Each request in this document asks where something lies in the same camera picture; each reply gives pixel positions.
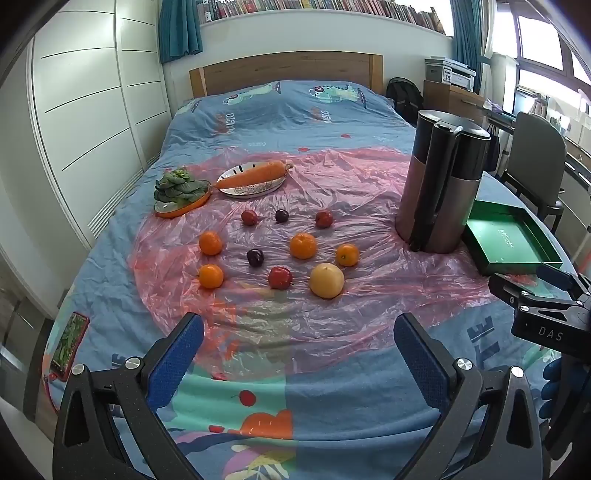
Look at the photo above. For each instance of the white printer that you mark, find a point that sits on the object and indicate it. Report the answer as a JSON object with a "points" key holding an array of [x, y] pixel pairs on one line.
{"points": [[450, 74]]}

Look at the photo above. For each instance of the green tray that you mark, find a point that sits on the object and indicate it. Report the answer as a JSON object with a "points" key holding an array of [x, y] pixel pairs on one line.
{"points": [[517, 230]]}

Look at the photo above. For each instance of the red-framed picture card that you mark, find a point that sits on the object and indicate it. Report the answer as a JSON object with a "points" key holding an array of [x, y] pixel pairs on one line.
{"points": [[69, 344]]}

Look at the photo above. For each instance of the yellow grapefruit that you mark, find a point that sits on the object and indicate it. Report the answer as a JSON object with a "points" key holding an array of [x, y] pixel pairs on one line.
{"points": [[327, 279]]}

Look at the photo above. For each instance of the blue printed blanket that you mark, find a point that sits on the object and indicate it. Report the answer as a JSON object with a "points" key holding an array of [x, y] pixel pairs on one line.
{"points": [[286, 115]]}

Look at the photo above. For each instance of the black and steel kettle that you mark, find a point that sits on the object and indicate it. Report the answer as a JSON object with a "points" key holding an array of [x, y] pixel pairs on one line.
{"points": [[443, 194]]}

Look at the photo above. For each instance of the dark purple plum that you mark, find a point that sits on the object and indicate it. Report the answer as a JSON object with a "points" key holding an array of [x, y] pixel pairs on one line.
{"points": [[281, 215], [255, 257]]}

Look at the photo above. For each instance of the grey chair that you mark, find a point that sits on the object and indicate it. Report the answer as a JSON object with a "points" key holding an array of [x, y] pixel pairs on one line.
{"points": [[538, 152]]}

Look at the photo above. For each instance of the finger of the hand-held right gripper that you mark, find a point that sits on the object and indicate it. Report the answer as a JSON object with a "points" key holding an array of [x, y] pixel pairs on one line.
{"points": [[554, 274], [505, 288]]}

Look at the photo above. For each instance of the orange dish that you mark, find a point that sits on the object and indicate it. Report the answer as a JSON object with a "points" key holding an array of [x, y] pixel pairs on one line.
{"points": [[180, 211]]}

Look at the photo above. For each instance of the orange mandarin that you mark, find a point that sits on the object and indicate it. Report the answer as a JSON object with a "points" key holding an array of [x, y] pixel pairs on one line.
{"points": [[347, 254], [210, 243], [303, 245], [211, 276]]}

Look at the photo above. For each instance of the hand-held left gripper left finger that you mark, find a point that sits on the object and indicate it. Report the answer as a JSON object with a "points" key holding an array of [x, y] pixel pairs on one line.
{"points": [[178, 355]]}

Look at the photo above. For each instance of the wooden dresser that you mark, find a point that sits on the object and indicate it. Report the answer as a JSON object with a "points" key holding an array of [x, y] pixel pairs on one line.
{"points": [[448, 99]]}

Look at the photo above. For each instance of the carrot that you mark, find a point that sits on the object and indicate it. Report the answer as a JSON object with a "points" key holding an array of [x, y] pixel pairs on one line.
{"points": [[254, 175]]}

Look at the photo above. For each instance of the wooden headboard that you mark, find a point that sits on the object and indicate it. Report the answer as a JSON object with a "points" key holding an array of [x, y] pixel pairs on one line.
{"points": [[286, 69]]}

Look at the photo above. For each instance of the pink plastic sheet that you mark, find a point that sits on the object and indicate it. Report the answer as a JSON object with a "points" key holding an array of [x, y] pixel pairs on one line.
{"points": [[369, 184]]}

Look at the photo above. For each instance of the green bok choy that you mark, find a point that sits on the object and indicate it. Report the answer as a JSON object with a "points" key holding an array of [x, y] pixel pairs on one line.
{"points": [[178, 187]]}

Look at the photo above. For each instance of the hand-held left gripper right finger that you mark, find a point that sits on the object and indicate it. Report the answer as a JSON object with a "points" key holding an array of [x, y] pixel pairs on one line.
{"points": [[418, 355]]}

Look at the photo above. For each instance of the white wardrobe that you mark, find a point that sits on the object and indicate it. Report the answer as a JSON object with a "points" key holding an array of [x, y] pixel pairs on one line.
{"points": [[92, 115]]}

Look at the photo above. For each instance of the red plum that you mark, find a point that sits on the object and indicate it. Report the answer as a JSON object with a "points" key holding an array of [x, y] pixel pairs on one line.
{"points": [[249, 217], [280, 277], [324, 219]]}

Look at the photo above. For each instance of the teal curtain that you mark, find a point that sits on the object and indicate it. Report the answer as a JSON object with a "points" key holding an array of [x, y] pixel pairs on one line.
{"points": [[464, 37], [180, 27]]}

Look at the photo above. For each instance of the row of books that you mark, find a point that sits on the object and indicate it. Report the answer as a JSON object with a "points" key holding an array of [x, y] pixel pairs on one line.
{"points": [[277, 7]]}

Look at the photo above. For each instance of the black backpack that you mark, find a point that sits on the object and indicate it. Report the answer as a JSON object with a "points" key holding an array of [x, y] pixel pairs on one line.
{"points": [[404, 99]]}

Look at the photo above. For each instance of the person's right hand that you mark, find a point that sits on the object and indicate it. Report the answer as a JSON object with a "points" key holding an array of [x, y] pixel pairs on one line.
{"points": [[551, 385]]}

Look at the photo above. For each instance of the white patterned plate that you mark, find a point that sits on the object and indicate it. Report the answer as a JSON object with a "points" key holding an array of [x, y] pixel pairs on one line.
{"points": [[249, 191]]}

